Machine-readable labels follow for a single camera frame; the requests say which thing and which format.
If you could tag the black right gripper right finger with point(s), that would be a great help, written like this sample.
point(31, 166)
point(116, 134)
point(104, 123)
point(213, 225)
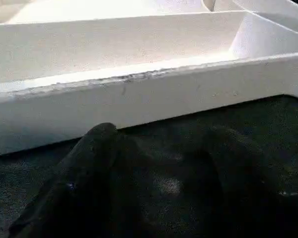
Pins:
point(248, 188)

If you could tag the black plastic mat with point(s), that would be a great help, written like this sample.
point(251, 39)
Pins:
point(179, 148)

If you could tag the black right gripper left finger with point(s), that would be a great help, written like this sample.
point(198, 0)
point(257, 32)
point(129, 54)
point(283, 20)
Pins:
point(74, 193)

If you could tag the white plastic table top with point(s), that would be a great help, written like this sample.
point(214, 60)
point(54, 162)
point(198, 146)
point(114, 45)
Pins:
point(139, 64)

